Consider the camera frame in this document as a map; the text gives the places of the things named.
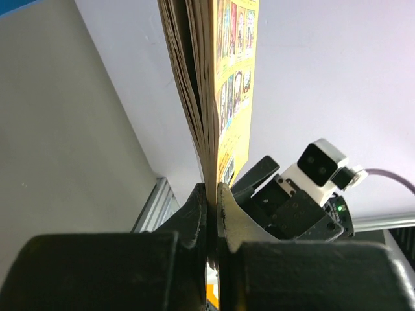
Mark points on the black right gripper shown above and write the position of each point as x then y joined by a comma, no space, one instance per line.
283,209

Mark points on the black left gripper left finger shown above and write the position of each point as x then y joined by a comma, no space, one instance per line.
164,269

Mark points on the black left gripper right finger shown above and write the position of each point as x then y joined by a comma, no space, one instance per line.
258,272

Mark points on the yellow Shakespeare paperback book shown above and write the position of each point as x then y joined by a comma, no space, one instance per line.
212,47

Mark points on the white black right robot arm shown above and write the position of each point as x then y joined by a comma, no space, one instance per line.
336,206

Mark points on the colourful blue-framed bookshelf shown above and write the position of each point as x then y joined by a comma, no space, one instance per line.
8,6

